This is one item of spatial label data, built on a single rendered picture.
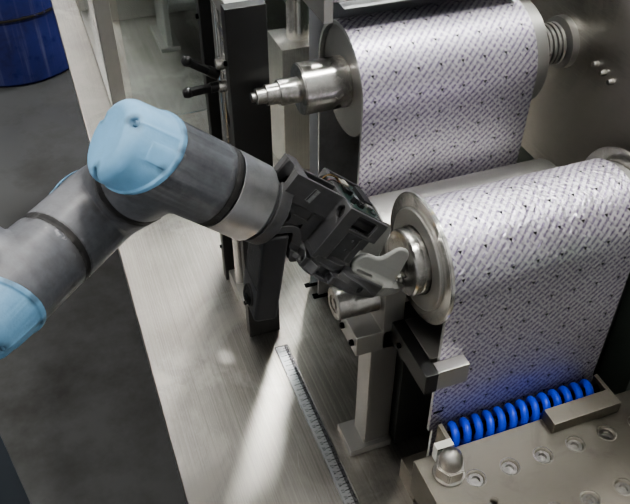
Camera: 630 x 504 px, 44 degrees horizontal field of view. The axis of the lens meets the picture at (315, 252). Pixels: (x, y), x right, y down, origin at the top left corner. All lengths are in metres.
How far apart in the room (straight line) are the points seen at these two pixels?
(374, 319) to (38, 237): 0.43
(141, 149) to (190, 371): 0.64
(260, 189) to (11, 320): 0.23
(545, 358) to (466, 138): 0.29
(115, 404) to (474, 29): 1.68
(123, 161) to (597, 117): 0.68
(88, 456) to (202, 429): 1.16
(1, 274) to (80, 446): 1.68
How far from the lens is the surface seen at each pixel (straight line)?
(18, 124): 3.69
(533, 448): 0.98
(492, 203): 0.83
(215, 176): 0.64
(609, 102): 1.07
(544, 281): 0.87
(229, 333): 1.25
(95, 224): 0.68
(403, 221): 0.85
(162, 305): 1.31
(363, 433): 1.08
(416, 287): 0.82
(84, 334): 2.58
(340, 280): 0.75
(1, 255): 0.65
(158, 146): 0.62
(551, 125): 1.18
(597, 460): 0.99
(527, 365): 0.98
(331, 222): 0.72
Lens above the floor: 1.80
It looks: 41 degrees down
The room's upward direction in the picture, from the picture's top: straight up
